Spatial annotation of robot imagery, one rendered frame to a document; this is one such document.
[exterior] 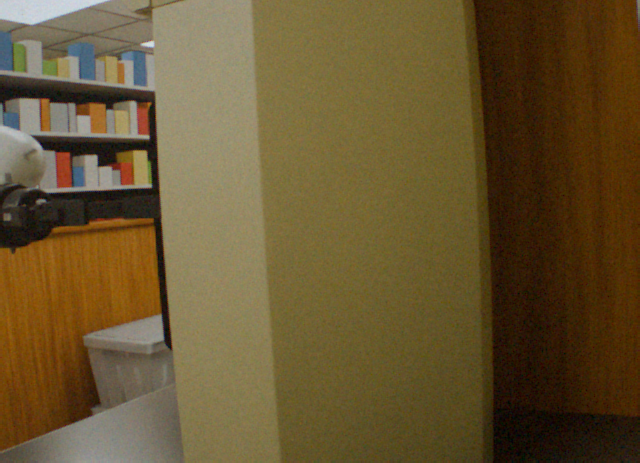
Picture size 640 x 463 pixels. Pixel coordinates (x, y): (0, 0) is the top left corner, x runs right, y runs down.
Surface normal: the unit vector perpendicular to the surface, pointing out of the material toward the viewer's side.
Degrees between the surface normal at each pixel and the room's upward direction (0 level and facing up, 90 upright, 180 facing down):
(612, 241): 90
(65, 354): 90
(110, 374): 95
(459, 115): 90
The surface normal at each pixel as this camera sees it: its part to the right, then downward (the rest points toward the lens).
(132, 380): -0.47, 0.17
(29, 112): 0.88, -0.03
